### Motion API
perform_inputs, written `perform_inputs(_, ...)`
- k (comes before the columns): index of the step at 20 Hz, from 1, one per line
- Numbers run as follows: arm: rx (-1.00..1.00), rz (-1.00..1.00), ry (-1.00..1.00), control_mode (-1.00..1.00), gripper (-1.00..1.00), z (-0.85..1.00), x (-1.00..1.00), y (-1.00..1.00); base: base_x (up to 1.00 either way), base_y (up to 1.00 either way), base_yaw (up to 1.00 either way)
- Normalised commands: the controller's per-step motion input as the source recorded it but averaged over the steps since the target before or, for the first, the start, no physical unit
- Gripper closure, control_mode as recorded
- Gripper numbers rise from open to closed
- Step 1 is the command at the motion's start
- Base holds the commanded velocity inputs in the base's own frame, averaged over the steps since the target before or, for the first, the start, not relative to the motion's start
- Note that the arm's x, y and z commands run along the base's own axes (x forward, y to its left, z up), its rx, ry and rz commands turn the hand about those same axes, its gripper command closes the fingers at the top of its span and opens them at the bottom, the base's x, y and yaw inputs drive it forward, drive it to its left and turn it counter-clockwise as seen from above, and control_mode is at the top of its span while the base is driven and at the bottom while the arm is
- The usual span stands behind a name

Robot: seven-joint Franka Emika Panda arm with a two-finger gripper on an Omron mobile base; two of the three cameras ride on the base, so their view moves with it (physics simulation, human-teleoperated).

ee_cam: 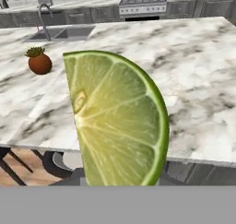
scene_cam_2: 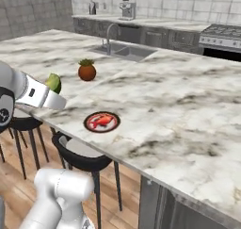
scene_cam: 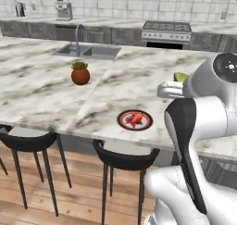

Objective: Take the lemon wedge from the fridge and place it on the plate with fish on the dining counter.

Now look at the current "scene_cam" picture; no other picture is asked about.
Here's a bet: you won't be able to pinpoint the grey double sink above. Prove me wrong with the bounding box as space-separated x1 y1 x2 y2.
51 43 122 61

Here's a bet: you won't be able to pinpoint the dark dishwasher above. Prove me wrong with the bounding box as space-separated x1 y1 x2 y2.
55 24 85 43

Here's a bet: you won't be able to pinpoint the orange red fish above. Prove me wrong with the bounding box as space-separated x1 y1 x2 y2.
128 112 144 127

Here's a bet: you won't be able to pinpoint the green lemon wedge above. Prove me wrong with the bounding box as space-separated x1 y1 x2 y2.
173 71 190 83

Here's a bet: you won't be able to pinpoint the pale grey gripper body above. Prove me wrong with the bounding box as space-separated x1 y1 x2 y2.
156 80 185 100

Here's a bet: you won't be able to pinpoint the silver coffee machine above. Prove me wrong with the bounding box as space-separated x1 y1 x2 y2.
54 0 74 22

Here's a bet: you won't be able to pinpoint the silver stove with oven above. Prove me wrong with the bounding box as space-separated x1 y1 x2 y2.
141 19 193 51

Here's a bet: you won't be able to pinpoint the dark grey lower cupboards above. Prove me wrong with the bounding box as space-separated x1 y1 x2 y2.
188 31 237 55
0 19 143 47

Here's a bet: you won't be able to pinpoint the grey curved tap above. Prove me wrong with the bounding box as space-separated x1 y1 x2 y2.
73 23 89 57

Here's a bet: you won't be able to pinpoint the black bar stool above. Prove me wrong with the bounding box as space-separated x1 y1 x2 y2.
0 124 73 218
92 138 161 225

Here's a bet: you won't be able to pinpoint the round black red plate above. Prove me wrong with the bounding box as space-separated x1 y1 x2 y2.
117 109 155 131

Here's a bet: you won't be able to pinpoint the brown pot with green plant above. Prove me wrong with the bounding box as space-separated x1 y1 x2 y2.
70 61 92 86

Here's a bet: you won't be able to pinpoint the dark toaster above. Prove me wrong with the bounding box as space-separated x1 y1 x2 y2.
14 1 27 19

